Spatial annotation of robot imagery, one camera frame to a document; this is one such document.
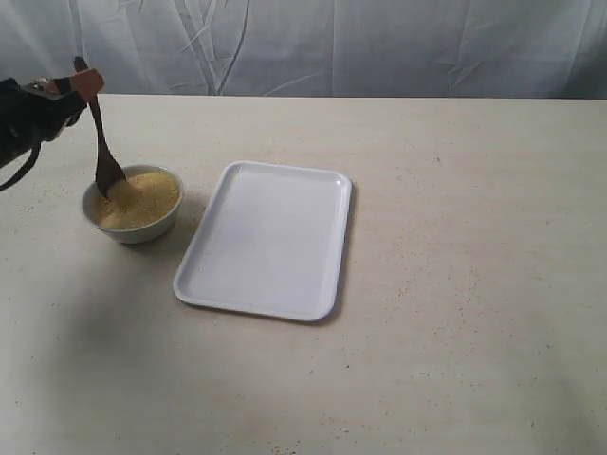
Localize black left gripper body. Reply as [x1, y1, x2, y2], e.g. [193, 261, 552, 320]
[1, 78, 86, 167]

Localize brown wooden spoon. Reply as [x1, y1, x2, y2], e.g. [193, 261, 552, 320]
[72, 56, 127, 198]

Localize yellow millet grains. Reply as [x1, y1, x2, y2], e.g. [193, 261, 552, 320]
[95, 172, 179, 230]

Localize white ceramic bowl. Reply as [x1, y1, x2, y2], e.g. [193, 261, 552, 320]
[81, 164, 184, 245]

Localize white rectangular plastic tray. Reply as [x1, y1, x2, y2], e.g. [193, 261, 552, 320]
[173, 161, 353, 322]

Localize grey fabric backdrop curtain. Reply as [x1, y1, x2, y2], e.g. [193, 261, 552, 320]
[1, 1, 606, 99]

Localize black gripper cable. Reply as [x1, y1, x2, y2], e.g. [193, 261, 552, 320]
[0, 144, 43, 192]

